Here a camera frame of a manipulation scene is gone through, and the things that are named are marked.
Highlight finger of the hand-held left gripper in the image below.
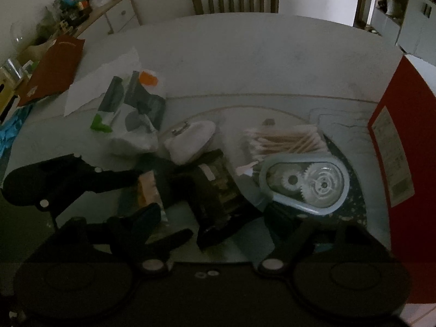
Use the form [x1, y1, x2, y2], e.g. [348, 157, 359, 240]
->
[146, 228, 193, 251]
[81, 162, 146, 193]

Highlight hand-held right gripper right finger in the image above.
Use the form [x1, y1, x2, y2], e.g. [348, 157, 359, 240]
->
[256, 204, 389, 277]

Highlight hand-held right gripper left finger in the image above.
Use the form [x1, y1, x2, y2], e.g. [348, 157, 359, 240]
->
[44, 203, 169, 277]

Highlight orange snack packet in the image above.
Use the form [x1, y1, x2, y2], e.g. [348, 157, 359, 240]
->
[137, 172, 168, 223]

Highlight black box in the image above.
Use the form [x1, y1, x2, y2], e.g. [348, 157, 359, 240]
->
[172, 149, 261, 250]

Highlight large red carton box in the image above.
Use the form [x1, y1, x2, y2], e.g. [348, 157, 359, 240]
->
[367, 54, 436, 304]

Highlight light blue correction tape dispenser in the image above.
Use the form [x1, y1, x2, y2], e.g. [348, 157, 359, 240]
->
[258, 153, 350, 215]

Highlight blue cloth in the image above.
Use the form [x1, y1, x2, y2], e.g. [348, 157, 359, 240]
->
[0, 105, 34, 158]

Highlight small pink white wrapper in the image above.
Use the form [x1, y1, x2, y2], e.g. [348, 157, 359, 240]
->
[235, 163, 257, 178]

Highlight printed plastic tissue pack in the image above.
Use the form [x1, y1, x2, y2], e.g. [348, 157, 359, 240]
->
[89, 70, 168, 155]

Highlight bag of cotton swabs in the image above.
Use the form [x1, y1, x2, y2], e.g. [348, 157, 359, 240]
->
[238, 124, 330, 163]

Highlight white zip pouch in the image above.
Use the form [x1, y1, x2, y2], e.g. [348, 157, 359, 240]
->
[163, 120, 217, 165]

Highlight dark blue round mat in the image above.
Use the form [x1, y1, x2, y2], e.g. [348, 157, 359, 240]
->
[318, 132, 369, 234]

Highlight yellow box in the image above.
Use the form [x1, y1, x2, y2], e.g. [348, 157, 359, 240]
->
[0, 64, 22, 124]

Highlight white paper sheet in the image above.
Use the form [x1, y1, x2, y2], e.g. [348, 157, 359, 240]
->
[65, 47, 142, 117]

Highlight red-brown paper bag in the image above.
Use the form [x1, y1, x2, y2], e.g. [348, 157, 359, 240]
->
[16, 35, 86, 107]

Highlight clear glass vase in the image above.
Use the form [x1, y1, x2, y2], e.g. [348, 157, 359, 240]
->
[10, 20, 39, 52]

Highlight wooden side cabinet white drawers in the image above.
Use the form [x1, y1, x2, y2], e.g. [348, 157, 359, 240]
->
[78, 0, 141, 37]

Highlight pile of colourful toys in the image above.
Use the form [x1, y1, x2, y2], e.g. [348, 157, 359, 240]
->
[50, 0, 93, 28]

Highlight white cabinet with handles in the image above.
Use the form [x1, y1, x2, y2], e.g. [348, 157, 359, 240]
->
[370, 0, 436, 59]

